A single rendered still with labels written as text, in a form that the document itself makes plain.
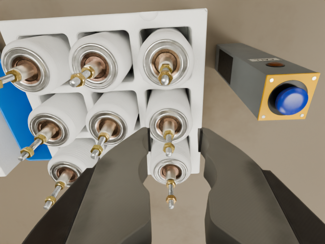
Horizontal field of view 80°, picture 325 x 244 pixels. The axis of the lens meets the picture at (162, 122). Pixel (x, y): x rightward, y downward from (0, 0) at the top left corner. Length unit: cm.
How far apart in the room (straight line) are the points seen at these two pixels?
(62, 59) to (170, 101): 21
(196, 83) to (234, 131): 34
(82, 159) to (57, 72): 20
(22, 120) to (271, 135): 80
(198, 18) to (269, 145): 54
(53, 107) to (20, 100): 30
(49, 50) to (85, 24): 8
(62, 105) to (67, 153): 11
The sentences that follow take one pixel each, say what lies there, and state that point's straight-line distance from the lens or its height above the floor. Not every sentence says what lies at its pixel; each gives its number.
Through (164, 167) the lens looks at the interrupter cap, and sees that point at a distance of 44.
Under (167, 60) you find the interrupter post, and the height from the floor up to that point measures 28.
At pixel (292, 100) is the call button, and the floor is 33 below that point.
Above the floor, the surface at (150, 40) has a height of 25.
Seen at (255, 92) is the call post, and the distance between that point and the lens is 34.
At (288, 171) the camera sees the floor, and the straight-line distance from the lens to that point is 92.
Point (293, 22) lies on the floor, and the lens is 67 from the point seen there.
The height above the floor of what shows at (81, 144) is 19.
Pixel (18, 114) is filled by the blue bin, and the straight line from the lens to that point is 71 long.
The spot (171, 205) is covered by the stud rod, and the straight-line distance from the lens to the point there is 38.
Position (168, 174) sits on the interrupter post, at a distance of 43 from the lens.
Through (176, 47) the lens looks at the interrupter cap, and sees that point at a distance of 33.
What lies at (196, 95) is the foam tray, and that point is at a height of 18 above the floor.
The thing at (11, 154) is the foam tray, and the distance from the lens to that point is 74.
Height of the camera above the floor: 58
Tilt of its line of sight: 61 degrees down
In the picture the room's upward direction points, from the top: 177 degrees counter-clockwise
